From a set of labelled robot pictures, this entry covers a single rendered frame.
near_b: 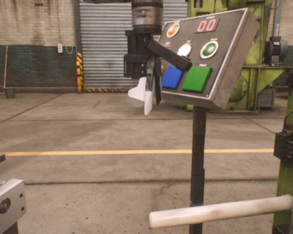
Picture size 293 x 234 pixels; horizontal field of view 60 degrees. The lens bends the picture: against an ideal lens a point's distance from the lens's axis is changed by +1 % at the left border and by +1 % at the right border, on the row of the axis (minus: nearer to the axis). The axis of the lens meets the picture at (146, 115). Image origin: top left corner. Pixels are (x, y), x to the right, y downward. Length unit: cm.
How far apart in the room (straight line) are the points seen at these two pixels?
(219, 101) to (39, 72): 826
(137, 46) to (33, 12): 831
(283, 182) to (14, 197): 78
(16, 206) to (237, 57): 69
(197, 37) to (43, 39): 805
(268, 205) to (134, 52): 60
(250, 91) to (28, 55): 659
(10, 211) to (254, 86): 504
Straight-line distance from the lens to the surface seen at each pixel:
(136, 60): 61
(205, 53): 77
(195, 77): 74
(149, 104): 57
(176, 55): 60
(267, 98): 587
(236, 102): 534
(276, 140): 90
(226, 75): 73
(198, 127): 91
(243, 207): 84
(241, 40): 77
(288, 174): 93
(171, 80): 80
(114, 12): 833
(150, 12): 61
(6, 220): 69
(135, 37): 63
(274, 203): 90
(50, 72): 869
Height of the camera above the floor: 106
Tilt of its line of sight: 13 degrees down
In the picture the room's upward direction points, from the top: straight up
